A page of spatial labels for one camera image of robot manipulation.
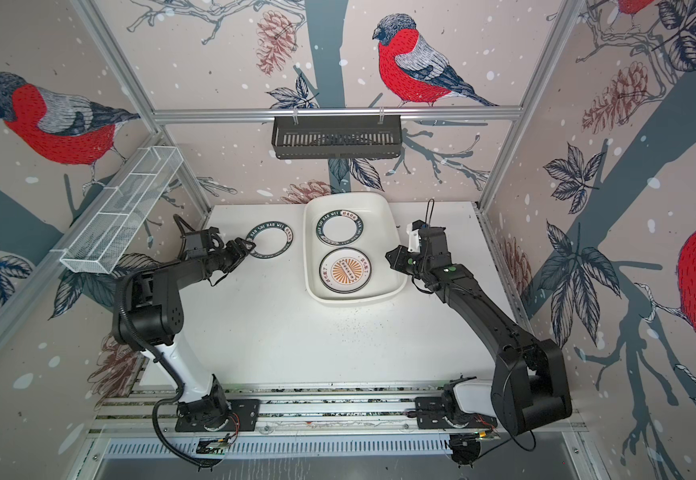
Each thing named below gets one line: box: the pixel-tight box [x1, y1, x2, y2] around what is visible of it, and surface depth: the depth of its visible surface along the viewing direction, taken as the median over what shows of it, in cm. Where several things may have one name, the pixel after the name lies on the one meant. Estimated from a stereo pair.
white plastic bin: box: [303, 193, 408, 304], surface depth 108 cm
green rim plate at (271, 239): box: [246, 221, 294, 259], surface depth 114 cm
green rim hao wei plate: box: [316, 209, 364, 246], surface depth 113 cm
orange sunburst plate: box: [319, 247, 372, 294], surface depth 102 cm
